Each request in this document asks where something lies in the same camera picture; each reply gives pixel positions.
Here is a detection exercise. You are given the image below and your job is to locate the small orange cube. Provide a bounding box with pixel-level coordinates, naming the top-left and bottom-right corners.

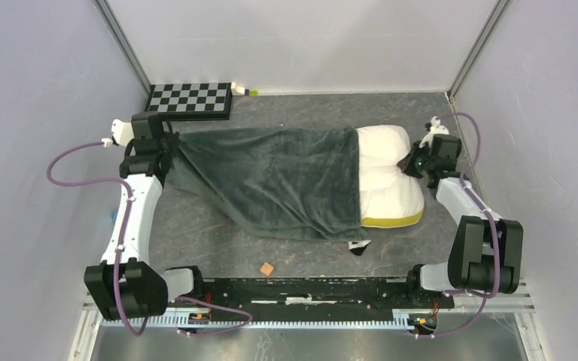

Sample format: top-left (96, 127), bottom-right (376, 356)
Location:
top-left (260, 262), bottom-right (275, 277)

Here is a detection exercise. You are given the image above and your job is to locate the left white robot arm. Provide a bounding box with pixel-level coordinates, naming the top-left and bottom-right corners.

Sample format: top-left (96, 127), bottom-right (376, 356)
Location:
top-left (84, 112), bottom-right (206, 321)

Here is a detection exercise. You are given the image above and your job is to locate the slotted cable duct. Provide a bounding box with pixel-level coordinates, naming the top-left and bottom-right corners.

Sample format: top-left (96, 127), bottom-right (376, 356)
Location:
top-left (102, 308), bottom-right (420, 331)

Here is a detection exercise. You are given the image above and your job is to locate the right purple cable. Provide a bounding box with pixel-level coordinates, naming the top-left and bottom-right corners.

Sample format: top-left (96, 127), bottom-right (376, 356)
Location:
top-left (408, 112), bottom-right (502, 340)

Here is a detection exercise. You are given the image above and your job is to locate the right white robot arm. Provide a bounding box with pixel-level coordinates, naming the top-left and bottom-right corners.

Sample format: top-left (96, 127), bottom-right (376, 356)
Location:
top-left (397, 135), bottom-right (524, 307)

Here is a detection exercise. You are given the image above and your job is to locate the small white yellow object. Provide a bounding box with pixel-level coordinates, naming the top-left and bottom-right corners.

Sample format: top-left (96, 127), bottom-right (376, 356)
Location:
top-left (230, 82), bottom-right (259, 96)

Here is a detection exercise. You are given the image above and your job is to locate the white pillow with yellow edge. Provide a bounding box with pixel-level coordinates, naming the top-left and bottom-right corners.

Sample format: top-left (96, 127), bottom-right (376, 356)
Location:
top-left (356, 125), bottom-right (424, 229)

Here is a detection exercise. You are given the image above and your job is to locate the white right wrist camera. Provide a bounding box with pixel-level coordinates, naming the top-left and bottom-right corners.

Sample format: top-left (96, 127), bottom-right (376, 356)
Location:
top-left (418, 116), bottom-right (450, 148)

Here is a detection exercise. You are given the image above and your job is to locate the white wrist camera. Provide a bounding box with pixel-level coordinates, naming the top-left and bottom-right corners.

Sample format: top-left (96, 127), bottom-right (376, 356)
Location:
top-left (102, 119), bottom-right (134, 147)
top-left (418, 116), bottom-right (450, 148)

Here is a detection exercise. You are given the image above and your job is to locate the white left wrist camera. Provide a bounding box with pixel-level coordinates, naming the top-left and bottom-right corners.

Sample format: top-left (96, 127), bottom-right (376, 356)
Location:
top-left (102, 119), bottom-right (134, 147)

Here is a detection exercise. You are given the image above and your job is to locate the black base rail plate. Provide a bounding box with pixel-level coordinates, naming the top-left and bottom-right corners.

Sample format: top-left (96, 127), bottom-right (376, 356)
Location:
top-left (194, 277), bottom-right (455, 323)

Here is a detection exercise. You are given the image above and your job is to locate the black grey checkerboard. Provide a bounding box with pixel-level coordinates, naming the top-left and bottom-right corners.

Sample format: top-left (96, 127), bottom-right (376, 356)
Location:
top-left (144, 82), bottom-right (233, 121)

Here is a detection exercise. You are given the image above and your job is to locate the zebra and grey pillowcase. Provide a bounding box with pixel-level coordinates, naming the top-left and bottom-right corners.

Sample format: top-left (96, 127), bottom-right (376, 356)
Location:
top-left (167, 128), bottom-right (370, 256)

